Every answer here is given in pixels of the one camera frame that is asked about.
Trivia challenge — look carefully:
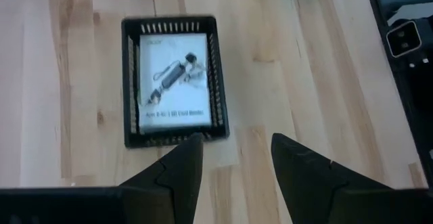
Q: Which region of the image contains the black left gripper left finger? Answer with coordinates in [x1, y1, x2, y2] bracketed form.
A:
[0, 132, 204, 224]

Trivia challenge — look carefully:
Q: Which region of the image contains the black plastic basket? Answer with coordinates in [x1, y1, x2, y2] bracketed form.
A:
[120, 15, 231, 150]

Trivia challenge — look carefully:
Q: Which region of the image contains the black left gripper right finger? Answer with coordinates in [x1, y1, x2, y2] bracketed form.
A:
[271, 133, 433, 224]

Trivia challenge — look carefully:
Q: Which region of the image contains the white card bottom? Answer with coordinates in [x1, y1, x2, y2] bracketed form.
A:
[137, 32, 212, 134]

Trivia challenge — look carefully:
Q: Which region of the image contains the small silver-rimmed black camera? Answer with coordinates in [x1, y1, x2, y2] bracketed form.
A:
[385, 20, 423, 59]

